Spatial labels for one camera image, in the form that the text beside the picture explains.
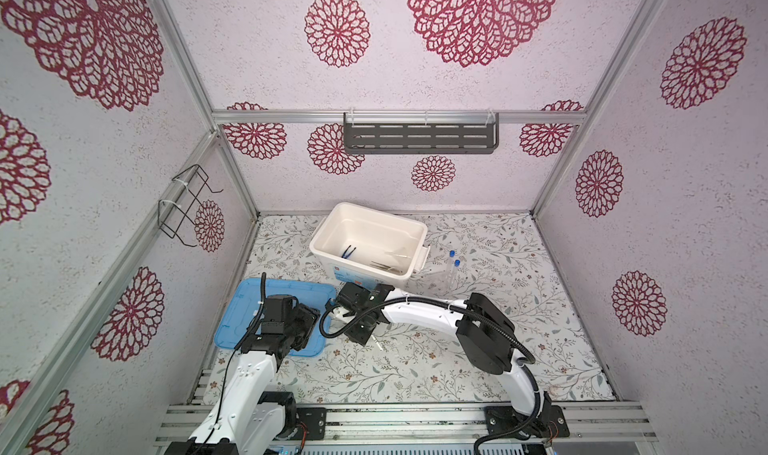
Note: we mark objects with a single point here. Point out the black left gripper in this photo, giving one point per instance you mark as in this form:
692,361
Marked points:
308,314

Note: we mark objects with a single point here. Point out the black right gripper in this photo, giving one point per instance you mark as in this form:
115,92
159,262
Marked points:
356,336

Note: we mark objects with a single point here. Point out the metal tweezers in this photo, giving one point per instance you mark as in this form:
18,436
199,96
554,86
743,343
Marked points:
386,268

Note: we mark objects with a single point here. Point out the white glass stirring rod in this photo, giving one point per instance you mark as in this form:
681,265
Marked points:
378,343

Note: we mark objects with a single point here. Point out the blue pen dropper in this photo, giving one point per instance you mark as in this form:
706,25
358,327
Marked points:
348,252

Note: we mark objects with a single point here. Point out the white plastic storage bin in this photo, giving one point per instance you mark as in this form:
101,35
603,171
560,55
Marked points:
379,236

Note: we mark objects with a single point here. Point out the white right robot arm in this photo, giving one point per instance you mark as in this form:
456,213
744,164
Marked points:
484,333

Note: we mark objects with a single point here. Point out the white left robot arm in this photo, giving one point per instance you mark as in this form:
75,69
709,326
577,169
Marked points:
247,418

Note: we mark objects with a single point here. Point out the blue plastic bin lid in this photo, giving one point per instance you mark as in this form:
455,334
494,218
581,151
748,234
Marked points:
245,303

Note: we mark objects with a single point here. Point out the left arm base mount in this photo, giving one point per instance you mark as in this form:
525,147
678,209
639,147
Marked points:
303,423

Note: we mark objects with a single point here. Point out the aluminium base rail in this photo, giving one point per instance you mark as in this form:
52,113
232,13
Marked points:
604,427

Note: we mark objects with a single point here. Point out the grey wall shelf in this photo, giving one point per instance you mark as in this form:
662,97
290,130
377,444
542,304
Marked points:
425,138

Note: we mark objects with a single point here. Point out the black wire wall rack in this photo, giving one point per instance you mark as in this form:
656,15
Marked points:
193,217

